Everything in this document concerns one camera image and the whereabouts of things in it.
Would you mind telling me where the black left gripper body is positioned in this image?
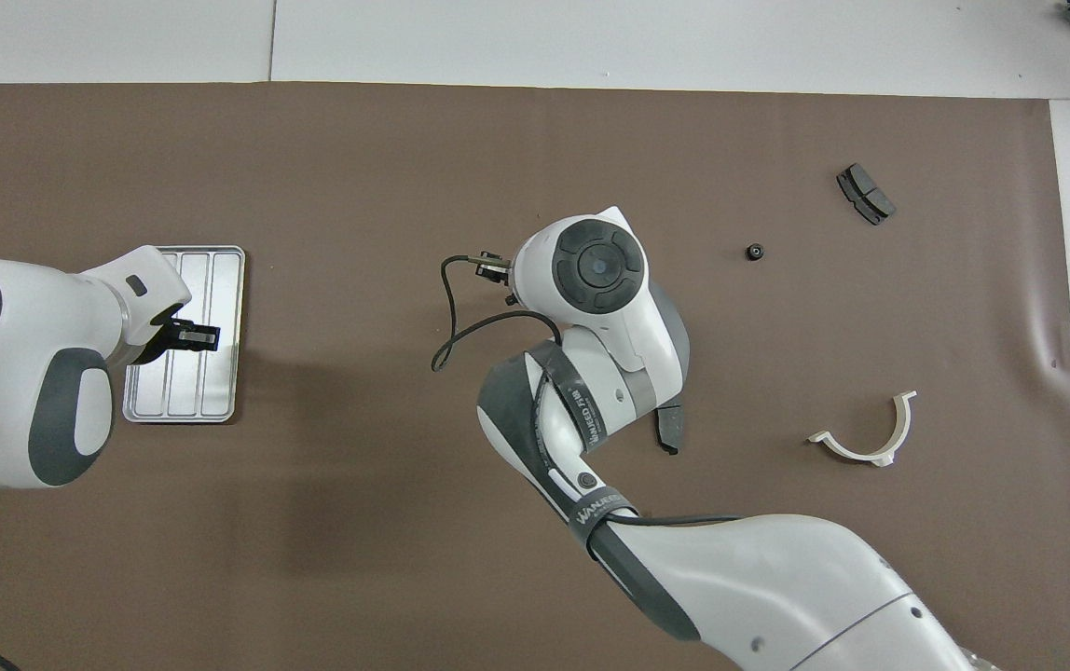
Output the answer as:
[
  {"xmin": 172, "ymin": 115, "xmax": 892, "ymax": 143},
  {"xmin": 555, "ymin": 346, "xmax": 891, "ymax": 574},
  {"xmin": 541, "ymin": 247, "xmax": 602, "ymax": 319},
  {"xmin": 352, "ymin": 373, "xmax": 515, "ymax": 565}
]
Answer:
[{"xmin": 139, "ymin": 317, "xmax": 184, "ymax": 364}]

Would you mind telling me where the long dark grey brake pad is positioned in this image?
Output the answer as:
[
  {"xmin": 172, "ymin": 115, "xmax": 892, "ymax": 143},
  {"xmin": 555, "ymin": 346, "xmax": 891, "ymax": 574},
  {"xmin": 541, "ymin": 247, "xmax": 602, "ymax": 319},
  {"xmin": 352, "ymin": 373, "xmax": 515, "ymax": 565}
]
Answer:
[{"xmin": 654, "ymin": 403, "xmax": 687, "ymax": 457}]

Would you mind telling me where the white curved plastic bracket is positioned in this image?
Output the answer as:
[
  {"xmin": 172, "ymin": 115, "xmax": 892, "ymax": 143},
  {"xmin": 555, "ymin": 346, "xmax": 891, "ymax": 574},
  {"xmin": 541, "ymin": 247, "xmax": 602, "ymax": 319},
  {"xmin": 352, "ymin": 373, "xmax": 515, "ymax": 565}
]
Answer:
[{"xmin": 806, "ymin": 390, "xmax": 918, "ymax": 468}]

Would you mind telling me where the silver metal ribbed tray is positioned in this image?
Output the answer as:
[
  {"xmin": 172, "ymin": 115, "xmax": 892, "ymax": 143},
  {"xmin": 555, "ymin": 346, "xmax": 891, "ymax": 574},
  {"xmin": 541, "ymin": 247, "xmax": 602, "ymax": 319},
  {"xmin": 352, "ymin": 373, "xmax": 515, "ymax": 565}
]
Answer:
[{"xmin": 122, "ymin": 245, "xmax": 246, "ymax": 425}]

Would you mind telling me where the short dark grey brake pad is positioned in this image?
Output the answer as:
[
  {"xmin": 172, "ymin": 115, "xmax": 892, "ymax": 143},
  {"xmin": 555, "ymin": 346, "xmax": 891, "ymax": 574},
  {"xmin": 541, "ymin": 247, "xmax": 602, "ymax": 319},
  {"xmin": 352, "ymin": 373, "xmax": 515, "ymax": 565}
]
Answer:
[{"xmin": 836, "ymin": 163, "xmax": 897, "ymax": 226}]

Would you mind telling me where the brown paper table mat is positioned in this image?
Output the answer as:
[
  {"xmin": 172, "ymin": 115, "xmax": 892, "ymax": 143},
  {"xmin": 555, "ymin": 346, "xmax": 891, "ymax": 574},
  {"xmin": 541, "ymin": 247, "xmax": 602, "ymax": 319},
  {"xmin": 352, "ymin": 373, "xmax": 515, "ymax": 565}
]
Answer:
[{"xmin": 0, "ymin": 82, "xmax": 1070, "ymax": 671}]

